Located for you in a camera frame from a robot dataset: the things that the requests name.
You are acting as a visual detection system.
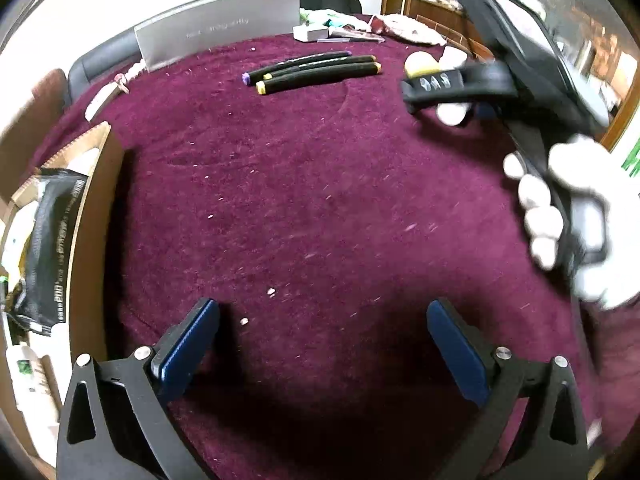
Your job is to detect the white green label bottle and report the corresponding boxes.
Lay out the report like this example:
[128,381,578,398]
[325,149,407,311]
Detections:
[6,344,60,467]

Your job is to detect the yellow capped marker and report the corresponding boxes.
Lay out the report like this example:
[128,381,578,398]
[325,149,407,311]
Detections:
[262,55,377,80]
[255,62,382,96]

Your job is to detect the yellow capped marker front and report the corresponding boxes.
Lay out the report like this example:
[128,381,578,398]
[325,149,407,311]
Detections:
[255,62,382,96]

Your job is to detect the red sleeved right forearm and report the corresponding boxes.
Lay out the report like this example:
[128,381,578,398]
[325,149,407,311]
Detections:
[587,300,639,451]

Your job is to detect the right white gloved hand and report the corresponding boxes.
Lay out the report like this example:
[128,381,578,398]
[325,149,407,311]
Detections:
[502,134,639,310]

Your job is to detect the wooden cabinet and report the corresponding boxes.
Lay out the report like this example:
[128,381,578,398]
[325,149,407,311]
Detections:
[381,0,639,150]

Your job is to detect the small white pill bottle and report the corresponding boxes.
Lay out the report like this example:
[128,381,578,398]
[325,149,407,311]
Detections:
[438,46,469,70]

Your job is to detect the black plastic packet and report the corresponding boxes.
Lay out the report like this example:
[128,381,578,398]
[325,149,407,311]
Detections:
[3,168,88,336]

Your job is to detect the floral white cloth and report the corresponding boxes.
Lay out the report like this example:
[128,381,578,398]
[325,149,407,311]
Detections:
[369,14,447,46]

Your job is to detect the cardboard box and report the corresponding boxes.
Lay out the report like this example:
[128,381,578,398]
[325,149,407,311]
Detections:
[1,122,124,479]

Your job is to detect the maroon bed blanket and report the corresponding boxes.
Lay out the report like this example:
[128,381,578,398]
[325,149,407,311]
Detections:
[101,36,599,479]

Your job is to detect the black leather headboard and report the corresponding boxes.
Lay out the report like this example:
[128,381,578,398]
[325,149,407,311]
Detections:
[67,0,362,103]

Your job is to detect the white charger block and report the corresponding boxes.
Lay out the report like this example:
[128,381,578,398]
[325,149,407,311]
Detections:
[292,24,329,44]

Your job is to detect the green cloth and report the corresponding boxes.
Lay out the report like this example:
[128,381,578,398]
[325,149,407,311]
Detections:
[298,6,371,32]

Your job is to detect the brown chair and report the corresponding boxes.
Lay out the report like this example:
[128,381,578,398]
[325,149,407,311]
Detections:
[0,68,67,207]

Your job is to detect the white key fob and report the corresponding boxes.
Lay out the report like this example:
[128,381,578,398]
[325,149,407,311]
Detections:
[85,74,129,122]

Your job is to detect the purple capped black marker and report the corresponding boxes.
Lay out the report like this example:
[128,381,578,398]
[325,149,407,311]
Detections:
[241,51,352,86]

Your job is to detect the grey long box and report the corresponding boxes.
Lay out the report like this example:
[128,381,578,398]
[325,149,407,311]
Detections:
[134,0,299,72]

